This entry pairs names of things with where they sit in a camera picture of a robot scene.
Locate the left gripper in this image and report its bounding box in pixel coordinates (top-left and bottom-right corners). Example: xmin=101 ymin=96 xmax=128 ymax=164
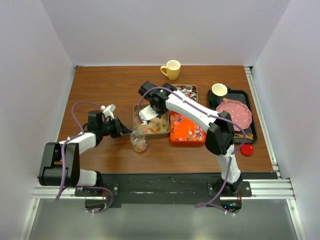
xmin=98 ymin=116 xmax=132 ymax=139

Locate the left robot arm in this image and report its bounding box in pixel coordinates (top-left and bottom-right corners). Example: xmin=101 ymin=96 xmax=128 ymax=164
xmin=38 ymin=110 xmax=132 ymax=200

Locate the orange tray of candies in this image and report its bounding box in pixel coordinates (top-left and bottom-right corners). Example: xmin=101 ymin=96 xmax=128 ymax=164
xmin=169 ymin=111 xmax=206 ymax=147

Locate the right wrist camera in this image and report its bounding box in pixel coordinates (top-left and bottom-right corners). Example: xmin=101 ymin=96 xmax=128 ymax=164
xmin=138 ymin=105 xmax=158 ymax=125

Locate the yellow mug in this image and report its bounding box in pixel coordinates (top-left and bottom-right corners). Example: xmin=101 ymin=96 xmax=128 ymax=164
xmin=160 ymin=60 xmax=181 ymax=81

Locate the silver tin of gummies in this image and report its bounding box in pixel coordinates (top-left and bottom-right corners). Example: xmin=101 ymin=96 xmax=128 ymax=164
xmin=133 ymin=104 xmax=170 ymax=135

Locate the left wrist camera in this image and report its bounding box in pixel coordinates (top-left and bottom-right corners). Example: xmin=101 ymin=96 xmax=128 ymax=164
xmin=100 ymin=104 xmax=116 ymax=120

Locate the clear plastic jar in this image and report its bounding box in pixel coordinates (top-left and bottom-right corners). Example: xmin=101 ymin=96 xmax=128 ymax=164
xmin=130 ymin=131 xmax=147 ymax=153

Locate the gold fork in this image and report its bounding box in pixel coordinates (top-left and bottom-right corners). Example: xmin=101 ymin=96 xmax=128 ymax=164
xmin=234 ymin=133 xmax=254 ymax=140

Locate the pink dotted plate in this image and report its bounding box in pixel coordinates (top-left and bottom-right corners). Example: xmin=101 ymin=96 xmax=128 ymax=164
xmin=216 ymin=100 xmax=253 ymax=130

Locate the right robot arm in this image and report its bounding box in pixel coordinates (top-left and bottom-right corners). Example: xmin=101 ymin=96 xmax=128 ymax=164
xmin=138 ymin=81 xmax=243 ymax=197

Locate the gold tin of lollipops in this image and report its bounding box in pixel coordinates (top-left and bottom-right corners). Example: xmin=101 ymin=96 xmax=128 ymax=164
xmin=173 ymin=84 xmax=198 ymax=102

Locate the red jar lid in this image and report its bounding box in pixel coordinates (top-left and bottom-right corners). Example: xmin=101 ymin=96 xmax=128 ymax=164
xmin=240 ymin=144 xmax=254 ymax=156

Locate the black serving tray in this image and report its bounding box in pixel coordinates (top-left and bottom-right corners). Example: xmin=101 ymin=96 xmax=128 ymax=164
xmin=206 ymin=89 xmax=258 ymax=145

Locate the aluminium rail frame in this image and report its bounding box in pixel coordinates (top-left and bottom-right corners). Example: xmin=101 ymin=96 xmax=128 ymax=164
xmin=18 ymin=65 xmax=307 ymax=240

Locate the dark green cup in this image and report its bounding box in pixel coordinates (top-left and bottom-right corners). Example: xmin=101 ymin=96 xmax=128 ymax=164
xmin=208 ymin=83 xmax=231 ymax=107

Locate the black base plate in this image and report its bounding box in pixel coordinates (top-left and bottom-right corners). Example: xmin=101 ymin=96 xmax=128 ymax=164
xmin=74 ymin=172 xmax=251 ymax=208

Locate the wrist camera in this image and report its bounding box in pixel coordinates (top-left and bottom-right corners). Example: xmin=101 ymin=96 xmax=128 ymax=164
xmin=100 ymin=104 xmax=116 ymax=120
xmin=138 ymin=105 xmax=158 ymax=125

